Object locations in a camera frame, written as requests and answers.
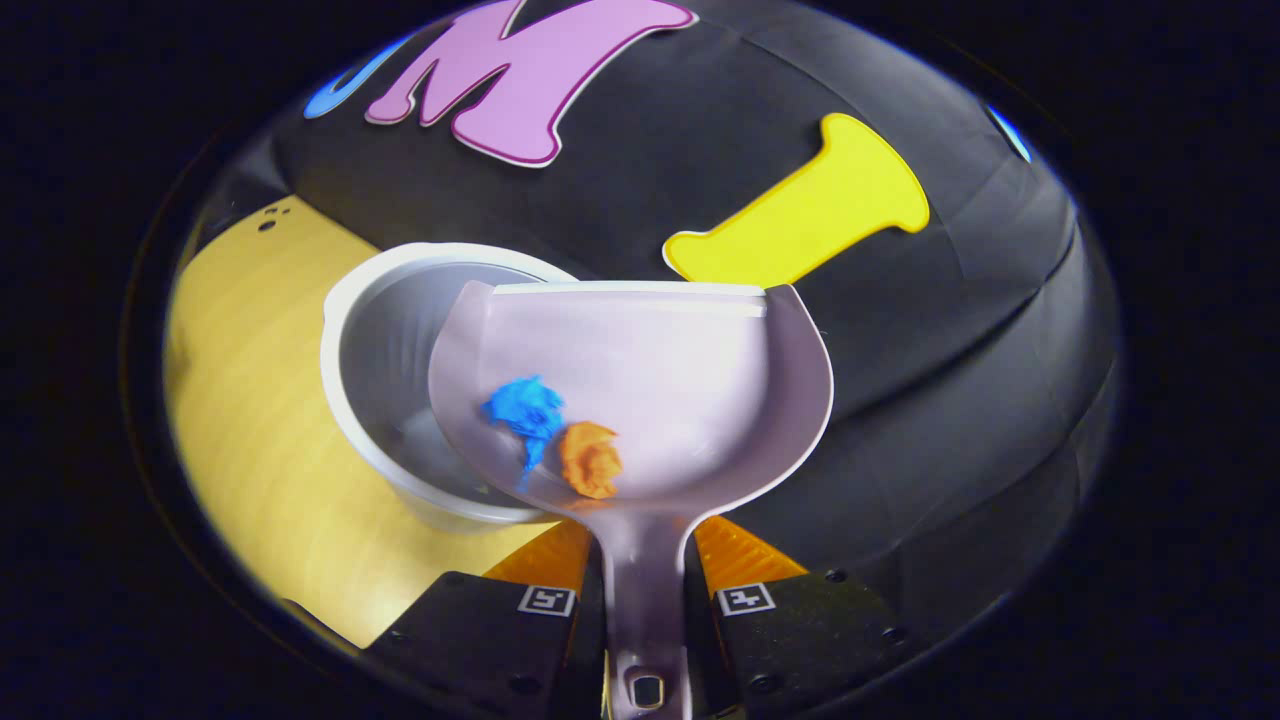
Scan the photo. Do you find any white ribbed garbage bin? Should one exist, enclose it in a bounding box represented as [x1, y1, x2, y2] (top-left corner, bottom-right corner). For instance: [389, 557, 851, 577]
[320, 242, 581, 533]

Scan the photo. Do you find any orange paper trash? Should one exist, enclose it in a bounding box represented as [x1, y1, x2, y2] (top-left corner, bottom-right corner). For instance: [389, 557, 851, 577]
[558, 421, 623, 500]

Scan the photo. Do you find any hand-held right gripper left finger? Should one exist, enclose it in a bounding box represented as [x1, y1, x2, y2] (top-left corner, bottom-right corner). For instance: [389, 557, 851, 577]
[375, 518, 611, 720]

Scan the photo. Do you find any lilac plastic dustpan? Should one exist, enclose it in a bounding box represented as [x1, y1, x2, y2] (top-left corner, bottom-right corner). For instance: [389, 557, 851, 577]
[428, 280, 836, 720]

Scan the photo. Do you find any blue paper trash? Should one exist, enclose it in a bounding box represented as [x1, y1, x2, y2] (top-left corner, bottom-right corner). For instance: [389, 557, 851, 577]
[482, 375, 567, 493]

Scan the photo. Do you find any black backdrop cloth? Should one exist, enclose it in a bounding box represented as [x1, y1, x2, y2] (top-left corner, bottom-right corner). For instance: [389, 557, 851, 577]
[190, 0, 1121, 641]

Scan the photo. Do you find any wooden desktop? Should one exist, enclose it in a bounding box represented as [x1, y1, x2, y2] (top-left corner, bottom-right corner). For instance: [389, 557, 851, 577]
[163, 195, 591, 651]

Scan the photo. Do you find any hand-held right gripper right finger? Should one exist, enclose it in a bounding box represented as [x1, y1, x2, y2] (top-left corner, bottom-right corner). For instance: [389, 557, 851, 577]
[683, 515, 916, 720]

